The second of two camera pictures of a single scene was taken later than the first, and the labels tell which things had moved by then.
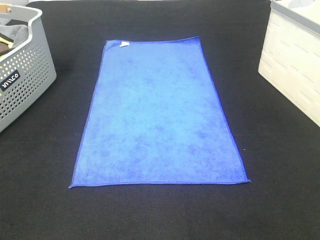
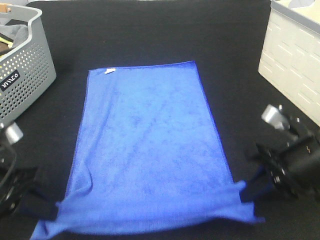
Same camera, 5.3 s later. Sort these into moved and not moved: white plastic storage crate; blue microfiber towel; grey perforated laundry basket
Moved: blue microfiber towel
Not moved: grey perforated laundry basket; white plastic storage crate
